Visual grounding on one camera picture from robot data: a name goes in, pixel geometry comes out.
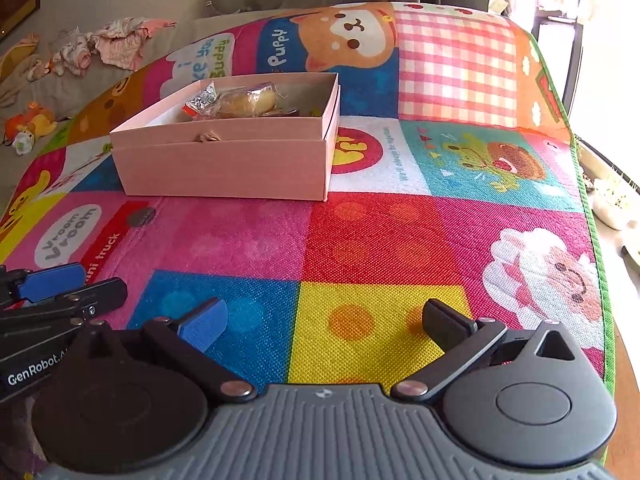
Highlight pink cardboard box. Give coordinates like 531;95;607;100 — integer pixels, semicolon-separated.
112;85;342;202
109;72;341;150

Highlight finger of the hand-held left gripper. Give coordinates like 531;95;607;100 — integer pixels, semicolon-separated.
0;277;129;349
0;262;86;307

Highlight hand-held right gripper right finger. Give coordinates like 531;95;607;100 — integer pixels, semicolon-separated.
391;299;578;403

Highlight tan cloth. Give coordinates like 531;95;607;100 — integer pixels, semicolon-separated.
0;32;47;107

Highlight colourful printed play mat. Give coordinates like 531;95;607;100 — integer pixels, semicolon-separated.
0;1;617;466

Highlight white patterned baby clothes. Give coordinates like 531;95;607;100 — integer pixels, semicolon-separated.
47;26;95;77

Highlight white bowl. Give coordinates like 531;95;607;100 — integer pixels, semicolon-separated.
591;164;637;231

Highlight silver snack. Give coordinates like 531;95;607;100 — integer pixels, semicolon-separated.
182;82;219;121

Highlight pink baby cloth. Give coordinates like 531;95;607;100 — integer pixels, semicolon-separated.
94;16;177;72

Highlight white green plush toy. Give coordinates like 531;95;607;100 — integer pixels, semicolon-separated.
12;130;37;156

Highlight orange plush toy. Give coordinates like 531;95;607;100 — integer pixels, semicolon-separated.
5;102;57;137

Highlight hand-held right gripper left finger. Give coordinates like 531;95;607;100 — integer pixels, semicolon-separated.
75;297;258;403

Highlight clear bread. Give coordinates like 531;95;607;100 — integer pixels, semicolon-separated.
210;85;287;119

